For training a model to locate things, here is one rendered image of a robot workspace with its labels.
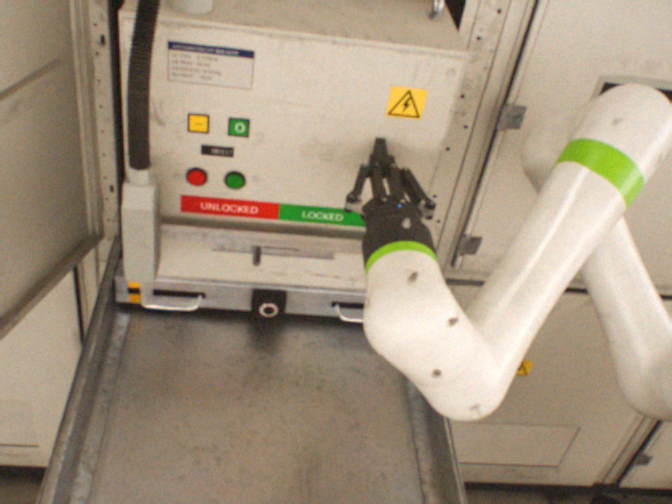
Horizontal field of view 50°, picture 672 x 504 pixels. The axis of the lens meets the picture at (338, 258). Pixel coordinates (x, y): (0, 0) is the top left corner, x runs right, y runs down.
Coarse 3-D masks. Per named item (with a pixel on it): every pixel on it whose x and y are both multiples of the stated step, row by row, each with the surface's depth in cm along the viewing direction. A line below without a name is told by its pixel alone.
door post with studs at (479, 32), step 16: (480, 0) 120; (496, 0) 120; (464, 16) 122; (480, 16) 122; (496, 16) 122; (464, 32) 124; (480, 32) 123; (496, 32) 124; (480, 48) 125; (480, 64) 127; (464, 80) 129; (480, 80) 129; (464, 96) 131; (464, 112) 133; (464, 128) 135; (448, 144) 137; (464, 144) 137; (448, 160) 140; (448, 176) 142; (432, 192) 144; (448, 192) 144; (432, 224) 149
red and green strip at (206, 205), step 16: (192, 208) 119; (208, 208) 119; (224, 208) 120; (240, 208) 120; (256, 208) 120; (272, 208) 120; (288, 208) 120; (304, 208) 120; (320, 208) 121; (336, 208) 121; (336, 224) 123; (352, 224) 123
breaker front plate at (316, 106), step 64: (256, 64) 104; (320, 64) 104; (384, 64) 105; (448, 64) 105; (256, 128) 110; (320, 128) 111; (384, 128) 112; (192, 192) 117; (256, 192) 118; (320, 192) 119; (192, 256) 126; (320, 256) 127
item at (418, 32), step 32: (128, 0) 102; (224, 0) 107; (256, 0) 109; (288, 0) 111; (320, 0) 113; (352, 0) 115; (384, 0) 117; (416, 0) 119; (288, 32) 101; (320, 32) 102; (352, 32) 105; (384, 32) 107; (416, 32) 109; (448, 32) 110; (448, 128) 112
